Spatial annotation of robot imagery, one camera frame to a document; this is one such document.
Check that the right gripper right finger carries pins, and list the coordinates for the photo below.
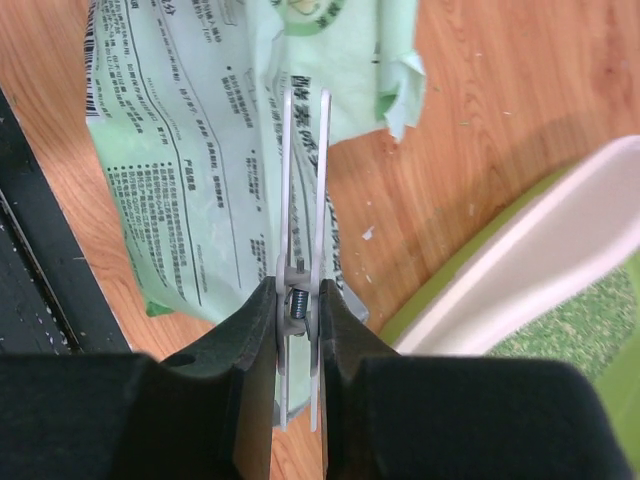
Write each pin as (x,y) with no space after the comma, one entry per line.
(389,416)

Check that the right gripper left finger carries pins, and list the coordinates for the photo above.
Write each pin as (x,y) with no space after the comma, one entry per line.
(205,412)

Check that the white plastic bag clip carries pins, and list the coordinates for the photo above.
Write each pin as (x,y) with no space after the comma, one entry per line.
(300,263)

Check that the green cat litter bag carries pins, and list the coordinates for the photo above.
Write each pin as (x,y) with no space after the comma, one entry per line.
(184,104)

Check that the metal litter scoop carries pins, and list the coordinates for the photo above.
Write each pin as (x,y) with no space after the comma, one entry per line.
(356,306)

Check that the beige green litter box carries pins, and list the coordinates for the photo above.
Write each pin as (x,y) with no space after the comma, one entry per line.
(570,233)

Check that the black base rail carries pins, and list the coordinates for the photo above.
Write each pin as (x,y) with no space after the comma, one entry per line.
(51,303)

